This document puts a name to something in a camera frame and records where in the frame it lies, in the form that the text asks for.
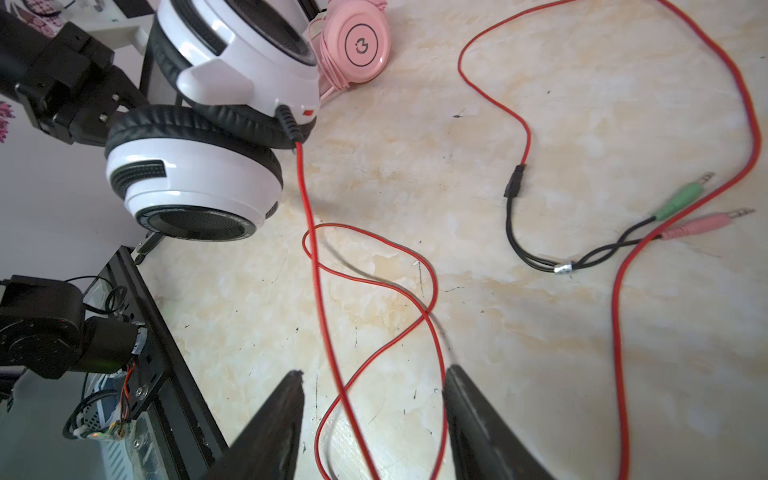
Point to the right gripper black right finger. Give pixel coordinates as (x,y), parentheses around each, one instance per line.
(483,446)

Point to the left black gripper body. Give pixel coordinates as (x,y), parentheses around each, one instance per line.
(68,85)

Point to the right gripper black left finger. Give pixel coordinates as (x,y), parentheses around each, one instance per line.
(268,447)

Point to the white black headphones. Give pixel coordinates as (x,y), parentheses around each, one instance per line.
(207,169)

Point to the pink headphones with cable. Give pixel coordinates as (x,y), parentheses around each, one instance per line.
(352,42)

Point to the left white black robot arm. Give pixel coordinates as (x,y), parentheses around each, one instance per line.
(34,313)

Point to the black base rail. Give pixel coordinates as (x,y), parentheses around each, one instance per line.
(156,372)

